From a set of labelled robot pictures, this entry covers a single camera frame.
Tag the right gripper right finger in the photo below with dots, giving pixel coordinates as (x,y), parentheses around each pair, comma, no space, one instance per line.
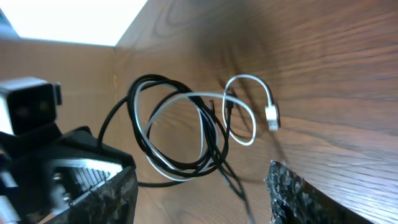
(294,200)

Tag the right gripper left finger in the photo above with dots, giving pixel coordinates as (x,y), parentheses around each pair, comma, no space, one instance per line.
(114,202)

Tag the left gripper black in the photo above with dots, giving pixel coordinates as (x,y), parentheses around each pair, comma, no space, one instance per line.
(44,171)

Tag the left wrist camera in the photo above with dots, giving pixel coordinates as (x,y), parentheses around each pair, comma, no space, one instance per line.
(28,103)

